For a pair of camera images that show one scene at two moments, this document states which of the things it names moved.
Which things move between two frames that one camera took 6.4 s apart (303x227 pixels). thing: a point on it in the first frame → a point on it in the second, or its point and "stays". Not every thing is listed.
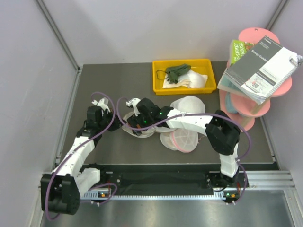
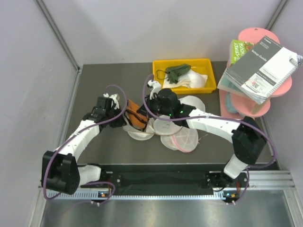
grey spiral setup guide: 257,74 stays
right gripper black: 134,121 → 149,102
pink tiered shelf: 244,111 stays
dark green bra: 174,71 stays
